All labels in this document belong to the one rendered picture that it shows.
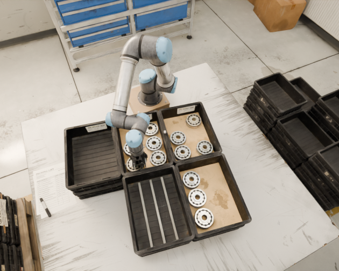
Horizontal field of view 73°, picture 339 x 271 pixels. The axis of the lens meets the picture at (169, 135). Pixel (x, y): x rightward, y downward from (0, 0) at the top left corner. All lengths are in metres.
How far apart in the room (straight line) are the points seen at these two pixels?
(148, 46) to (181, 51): 2.24
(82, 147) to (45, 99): 1.63
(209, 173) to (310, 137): 1.25
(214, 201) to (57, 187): 0.98
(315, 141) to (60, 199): 2.09
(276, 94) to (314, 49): 1.75
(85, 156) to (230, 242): 1.00
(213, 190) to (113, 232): 0.63
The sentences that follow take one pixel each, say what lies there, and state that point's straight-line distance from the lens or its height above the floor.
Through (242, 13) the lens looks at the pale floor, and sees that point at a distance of 4.37.
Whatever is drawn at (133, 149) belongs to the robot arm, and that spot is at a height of 1.14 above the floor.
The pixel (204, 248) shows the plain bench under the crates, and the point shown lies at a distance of 1.44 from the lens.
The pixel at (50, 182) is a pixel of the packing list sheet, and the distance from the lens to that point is 1.68.
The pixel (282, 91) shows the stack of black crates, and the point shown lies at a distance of 2.48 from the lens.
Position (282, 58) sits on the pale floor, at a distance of 3.67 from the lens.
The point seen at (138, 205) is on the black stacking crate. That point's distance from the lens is 1.34.
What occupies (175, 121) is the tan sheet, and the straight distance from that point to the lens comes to 1.58.
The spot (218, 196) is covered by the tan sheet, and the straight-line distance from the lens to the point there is 1.38.
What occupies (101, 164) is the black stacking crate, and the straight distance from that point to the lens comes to 1.47.
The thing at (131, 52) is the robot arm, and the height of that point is 1.37.
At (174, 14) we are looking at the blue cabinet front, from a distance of 3.34.
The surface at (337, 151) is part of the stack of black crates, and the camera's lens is 2.30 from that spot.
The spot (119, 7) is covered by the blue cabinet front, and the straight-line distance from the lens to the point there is 3.01.
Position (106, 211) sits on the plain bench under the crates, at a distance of 1.50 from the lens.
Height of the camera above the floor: 2.12
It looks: 59 degrees down
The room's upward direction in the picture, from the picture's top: 2 degrees clockwise
